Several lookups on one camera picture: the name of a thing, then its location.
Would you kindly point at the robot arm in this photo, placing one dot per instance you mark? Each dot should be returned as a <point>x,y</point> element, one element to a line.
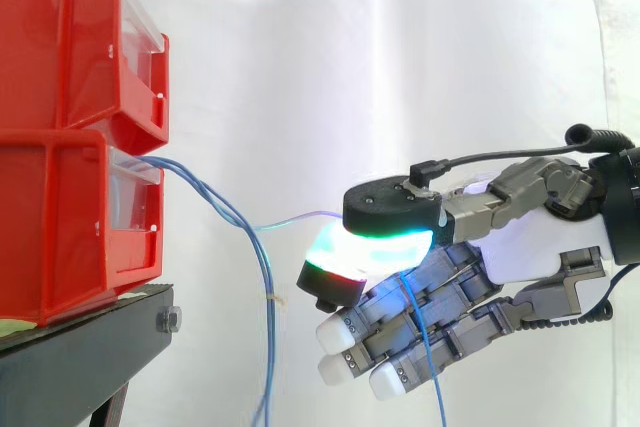
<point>625,207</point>

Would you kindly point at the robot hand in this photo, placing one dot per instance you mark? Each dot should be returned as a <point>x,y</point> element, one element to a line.
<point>520,247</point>

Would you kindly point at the red plastic bin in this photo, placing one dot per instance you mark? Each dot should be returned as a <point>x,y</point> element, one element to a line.
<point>50,227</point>
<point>40,47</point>

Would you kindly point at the black metal stand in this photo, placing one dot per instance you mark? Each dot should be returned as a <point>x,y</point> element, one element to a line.
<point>75,362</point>

